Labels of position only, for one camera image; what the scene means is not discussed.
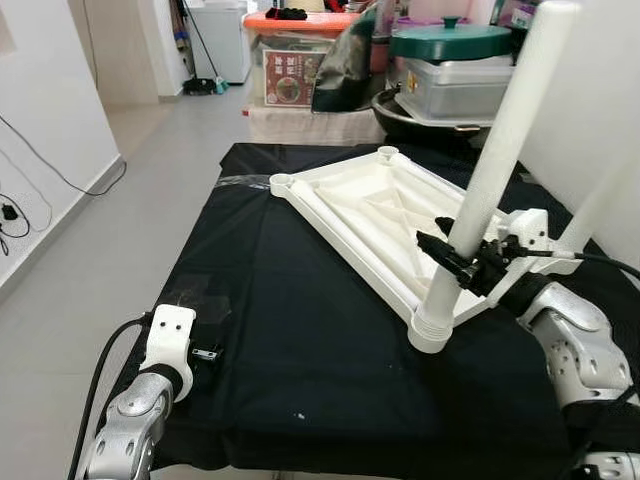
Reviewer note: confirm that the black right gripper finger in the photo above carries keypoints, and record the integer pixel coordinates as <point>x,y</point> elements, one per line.
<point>445,258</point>
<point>446,225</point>

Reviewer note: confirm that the white plastic table top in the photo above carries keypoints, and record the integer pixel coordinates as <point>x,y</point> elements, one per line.
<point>370,205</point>

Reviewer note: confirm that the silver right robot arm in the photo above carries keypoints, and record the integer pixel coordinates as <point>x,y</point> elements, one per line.
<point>580,340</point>

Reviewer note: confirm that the clear tape strip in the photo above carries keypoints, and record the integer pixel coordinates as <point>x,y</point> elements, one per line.
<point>243,182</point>
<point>200,290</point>

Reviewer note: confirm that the black tablecloth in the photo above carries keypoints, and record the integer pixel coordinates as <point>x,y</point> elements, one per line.
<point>300,350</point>

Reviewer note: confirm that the black wok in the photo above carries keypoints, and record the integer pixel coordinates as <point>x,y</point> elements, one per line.
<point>420,122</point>

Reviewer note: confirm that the clear plastic container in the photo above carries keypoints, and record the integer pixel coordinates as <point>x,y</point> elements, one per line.
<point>455,92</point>

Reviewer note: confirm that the beige cloth covered platform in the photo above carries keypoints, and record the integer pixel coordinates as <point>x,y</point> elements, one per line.
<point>305,125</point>

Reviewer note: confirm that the green round pot lid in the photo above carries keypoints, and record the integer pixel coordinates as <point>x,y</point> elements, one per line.
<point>450,42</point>

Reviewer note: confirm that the dark red container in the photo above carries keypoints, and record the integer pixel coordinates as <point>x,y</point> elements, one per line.
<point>385,52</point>

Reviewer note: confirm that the glossy black bag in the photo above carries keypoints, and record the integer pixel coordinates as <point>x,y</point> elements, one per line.
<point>345,65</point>

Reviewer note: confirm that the red printed carton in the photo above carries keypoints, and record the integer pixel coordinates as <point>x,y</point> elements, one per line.
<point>293,78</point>

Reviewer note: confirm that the dark package with label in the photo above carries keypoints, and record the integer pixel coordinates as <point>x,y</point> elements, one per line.
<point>517,22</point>

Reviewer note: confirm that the black power adapter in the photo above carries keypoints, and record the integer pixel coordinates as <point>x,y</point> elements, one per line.
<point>10,212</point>

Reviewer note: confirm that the clear box with orange lid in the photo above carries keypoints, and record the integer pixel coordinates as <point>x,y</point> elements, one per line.
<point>300,20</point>

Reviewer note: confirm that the small black object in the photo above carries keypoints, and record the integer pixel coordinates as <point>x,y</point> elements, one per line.
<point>286,13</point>

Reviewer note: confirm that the green black floor mop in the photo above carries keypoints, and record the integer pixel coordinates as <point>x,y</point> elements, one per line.
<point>205,87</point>

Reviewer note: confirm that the white cabinet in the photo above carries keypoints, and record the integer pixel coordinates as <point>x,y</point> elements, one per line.
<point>222,40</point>

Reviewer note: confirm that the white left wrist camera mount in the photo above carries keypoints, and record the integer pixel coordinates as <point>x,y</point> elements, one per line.
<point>170,335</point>

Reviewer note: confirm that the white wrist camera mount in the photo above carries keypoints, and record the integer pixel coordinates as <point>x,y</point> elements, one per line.
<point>528,232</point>
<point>170,335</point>

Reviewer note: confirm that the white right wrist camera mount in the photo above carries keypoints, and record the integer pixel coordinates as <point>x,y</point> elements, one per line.
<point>528,232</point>

